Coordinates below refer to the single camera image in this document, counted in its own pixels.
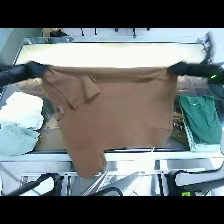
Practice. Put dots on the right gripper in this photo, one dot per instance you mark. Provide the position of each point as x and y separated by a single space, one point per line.
178 68

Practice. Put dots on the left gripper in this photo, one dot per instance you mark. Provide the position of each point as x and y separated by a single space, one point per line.
36 69

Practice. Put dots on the brown T-shirt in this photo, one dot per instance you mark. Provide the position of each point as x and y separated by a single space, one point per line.
116 113

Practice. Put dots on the white garment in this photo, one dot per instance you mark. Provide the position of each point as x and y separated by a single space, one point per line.
21 110

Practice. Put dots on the dark green T-shirt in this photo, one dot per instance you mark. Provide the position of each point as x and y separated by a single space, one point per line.
201 116

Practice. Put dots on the pale green garment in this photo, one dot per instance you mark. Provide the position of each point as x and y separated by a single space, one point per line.
15 140

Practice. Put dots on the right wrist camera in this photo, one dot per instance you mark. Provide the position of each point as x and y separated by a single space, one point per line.
208 45

